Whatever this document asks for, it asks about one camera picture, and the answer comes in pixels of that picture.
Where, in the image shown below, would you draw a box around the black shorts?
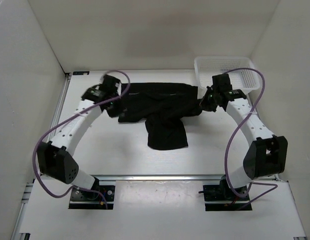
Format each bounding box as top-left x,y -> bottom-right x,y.
118,82 -> 202,151

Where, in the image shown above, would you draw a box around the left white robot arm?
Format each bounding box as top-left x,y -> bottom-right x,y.
34,73 -> 125,200

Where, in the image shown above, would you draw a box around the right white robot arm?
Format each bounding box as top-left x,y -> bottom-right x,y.
200,73 -> 288,200

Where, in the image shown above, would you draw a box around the white plastic basket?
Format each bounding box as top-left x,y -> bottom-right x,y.
194,56 -> 260,95

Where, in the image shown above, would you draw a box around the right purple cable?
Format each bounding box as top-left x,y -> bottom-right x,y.
221,67 -> 278,211

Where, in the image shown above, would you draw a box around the purple cable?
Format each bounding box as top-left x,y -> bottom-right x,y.
32,70 -> 131,199
221,67 -> 278,211

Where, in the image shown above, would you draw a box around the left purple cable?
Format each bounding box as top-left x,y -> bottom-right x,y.
32,70 -> 131,199

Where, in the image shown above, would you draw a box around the aluminium front rail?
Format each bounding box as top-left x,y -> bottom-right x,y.
34,174 -> 289,183

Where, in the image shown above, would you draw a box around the aluminium rail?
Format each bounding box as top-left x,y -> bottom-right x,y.
10,72 -> 72,240
34,174 -> 289,183
246,96 -> 308,240

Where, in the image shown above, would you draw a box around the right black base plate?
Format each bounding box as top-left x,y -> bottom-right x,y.
198,185 -> 253,212

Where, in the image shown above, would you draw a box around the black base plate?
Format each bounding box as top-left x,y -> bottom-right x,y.
198,185 -> 253,212
68,181 -> 115,210

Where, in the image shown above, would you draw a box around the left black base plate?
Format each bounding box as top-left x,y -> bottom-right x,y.
68,181 -> 115,210

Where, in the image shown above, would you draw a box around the aluminium left rail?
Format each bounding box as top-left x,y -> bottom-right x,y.
10,72 -> 72,240

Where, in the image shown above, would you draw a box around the aluminium right rail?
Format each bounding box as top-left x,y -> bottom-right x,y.
246,96 -> 308,240

